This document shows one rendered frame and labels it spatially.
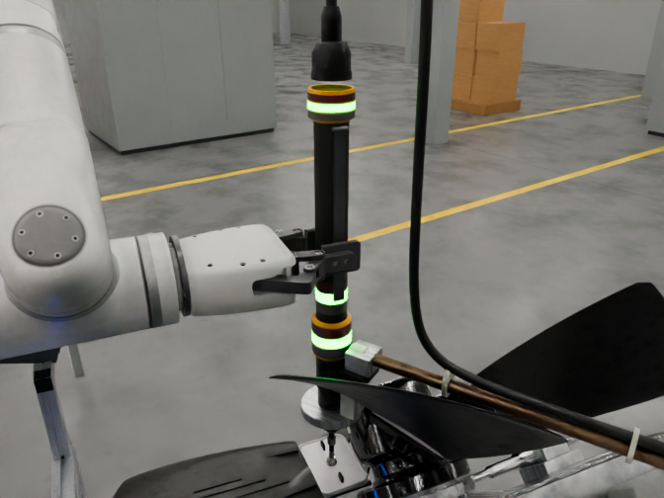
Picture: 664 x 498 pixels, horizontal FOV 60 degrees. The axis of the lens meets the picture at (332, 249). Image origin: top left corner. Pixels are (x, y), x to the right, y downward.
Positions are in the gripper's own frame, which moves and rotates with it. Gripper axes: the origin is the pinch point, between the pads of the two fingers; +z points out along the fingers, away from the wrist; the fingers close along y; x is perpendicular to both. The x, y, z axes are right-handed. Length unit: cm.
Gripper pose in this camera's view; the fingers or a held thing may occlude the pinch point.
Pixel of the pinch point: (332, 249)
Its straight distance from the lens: 58.1
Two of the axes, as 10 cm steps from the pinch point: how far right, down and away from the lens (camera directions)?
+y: 3.9, 3.9, -8.3
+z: 9.2, -1.6, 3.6
